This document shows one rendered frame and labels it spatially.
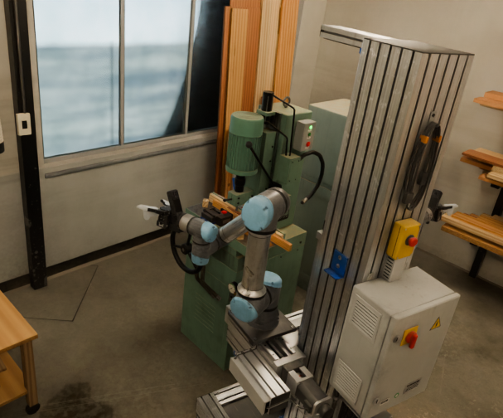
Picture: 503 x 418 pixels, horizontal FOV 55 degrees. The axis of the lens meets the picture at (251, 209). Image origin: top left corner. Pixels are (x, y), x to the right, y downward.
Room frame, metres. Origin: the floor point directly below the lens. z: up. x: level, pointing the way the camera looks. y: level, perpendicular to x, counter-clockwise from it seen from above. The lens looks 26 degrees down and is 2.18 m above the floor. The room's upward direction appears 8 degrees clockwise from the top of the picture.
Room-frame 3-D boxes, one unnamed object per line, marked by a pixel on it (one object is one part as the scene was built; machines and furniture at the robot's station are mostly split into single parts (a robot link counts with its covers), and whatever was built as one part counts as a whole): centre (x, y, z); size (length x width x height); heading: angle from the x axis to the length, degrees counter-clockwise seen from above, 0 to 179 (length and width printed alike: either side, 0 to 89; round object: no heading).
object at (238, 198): (2.50, 0.07, 1.03); 0.14 x 0.07 x 0.09; 137
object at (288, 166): (2.54, -0.18, 1.23); 0.09 x 0.08 x 0.15; 137
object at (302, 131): (2.62, -0.24, 1.40); 0.10 x 0.06 x 0.16; 137
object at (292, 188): (2.70, -0.12, 1.16); 0.22 x 0.22 x 0.72; 47
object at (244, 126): (2.49, 0.08, 1.35); 0.18 x 0.18 x 0.31
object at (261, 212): (1.60, -0.05, 1.19); 0.15 x 0.12 x 0.55; 151
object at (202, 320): (2.57, 0.00, 0.36); 0.58 x 0.45 x 0.71; 137
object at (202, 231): (1.73, 0.18, 1.21); 0.11 x 0.08 x 0.09; 61
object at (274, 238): (2.41, 0.00, 0.92); 0.62 x 0.02 x 0.04; 47
